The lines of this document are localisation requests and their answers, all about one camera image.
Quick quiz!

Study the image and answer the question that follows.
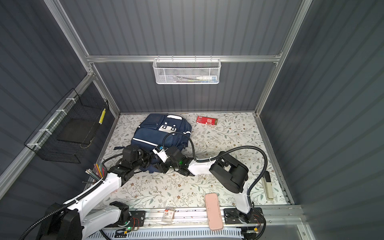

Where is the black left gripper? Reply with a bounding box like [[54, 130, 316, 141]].
[[132, 147, 155, 172]]

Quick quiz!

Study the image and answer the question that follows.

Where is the navy blue student backpack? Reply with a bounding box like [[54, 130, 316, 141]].
[[128, 114, 192, 174]]

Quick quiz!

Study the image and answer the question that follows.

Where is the red card packet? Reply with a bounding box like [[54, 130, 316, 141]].
[[197, 116, 218, 126]]

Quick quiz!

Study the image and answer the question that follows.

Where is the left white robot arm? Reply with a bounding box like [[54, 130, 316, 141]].
[[34, 146, 154, 240]]

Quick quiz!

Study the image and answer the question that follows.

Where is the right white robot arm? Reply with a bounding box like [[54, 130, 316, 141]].
[[153, 146, 251, 214]]

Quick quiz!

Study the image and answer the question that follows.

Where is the cup of coloured pencils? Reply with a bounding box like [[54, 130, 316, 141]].
[[83, 164, 105, 185]]

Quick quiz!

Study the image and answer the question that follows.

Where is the yellow tag on basket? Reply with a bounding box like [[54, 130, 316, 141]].
[[99, 108, 106, 125]]

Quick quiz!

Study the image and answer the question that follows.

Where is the small clear eraser box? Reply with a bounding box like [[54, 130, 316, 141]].
[[162, 207, 175, 225]]

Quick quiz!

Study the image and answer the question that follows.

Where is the pink pencil case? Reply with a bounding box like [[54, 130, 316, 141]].
[[205, 193, 224, 231]]

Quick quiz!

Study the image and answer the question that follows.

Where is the white glue bottle in basket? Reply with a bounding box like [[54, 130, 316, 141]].
[[196, 76, 217, 83]]

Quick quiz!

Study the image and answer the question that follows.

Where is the beige stapler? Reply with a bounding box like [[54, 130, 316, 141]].
[[262, 171, 274, 201]]

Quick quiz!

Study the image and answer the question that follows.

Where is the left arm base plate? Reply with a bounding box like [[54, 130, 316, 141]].
[[111, 211, 146, 228]]

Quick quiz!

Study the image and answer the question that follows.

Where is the black wire mesh basket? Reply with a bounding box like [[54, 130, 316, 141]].
[[25, 91, 109, 164]]

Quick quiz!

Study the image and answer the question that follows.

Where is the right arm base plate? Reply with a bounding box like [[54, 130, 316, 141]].
[[223, 208, 266, 225]]

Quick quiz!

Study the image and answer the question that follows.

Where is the white wire mesh basket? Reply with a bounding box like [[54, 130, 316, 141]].
[[153, 58, 222, 85]]

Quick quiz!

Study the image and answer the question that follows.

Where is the left black corrugated cable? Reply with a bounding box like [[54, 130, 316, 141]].
[[18, 152, 127, 240]]

